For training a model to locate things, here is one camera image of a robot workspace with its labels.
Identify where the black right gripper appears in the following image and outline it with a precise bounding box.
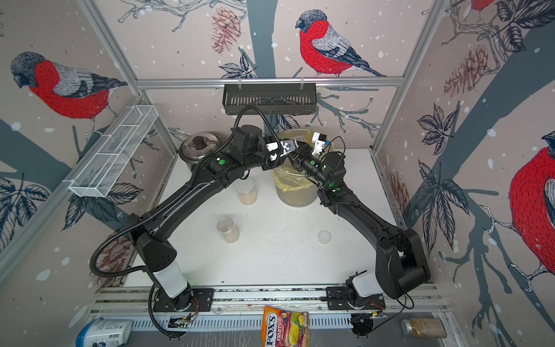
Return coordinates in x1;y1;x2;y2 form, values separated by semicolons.
288;139;332;190

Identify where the clear plastic jar lid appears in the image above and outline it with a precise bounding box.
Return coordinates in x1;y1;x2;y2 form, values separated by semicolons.
317;230;332;245

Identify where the small clear jar with rice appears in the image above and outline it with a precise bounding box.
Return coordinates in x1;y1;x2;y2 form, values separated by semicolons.
217;217;240;244

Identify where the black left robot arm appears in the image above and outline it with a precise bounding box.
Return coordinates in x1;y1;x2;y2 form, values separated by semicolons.
90;106;283;312

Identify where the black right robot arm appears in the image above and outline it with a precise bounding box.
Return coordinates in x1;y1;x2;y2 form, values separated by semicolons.
290;144;431;309

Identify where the silver rice cooker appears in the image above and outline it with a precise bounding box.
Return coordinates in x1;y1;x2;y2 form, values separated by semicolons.
178;132;222;170

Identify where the mesh bin with yellow bag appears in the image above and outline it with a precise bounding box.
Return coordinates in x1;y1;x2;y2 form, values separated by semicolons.
271;129;328;208

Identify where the clear jar with sealed top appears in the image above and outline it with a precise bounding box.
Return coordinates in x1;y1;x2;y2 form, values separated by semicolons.
235;178;257;205

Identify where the Fox's fruits candy bag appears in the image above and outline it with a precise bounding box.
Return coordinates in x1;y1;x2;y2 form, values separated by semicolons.
261;306;309;347

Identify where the jar lying at base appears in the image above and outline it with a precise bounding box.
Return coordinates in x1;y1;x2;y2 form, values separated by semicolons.
401;318;447;338

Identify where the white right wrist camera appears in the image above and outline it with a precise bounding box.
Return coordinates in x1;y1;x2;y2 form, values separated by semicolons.
312;132;330;156

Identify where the black hanging wire basket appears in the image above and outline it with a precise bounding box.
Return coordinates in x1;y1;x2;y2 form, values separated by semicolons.
223;83;317;115

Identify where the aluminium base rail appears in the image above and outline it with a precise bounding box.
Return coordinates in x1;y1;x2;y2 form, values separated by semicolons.
90;283;443;333

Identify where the white wire mesh shelf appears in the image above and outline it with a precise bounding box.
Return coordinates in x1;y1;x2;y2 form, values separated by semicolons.
69;105;159;198

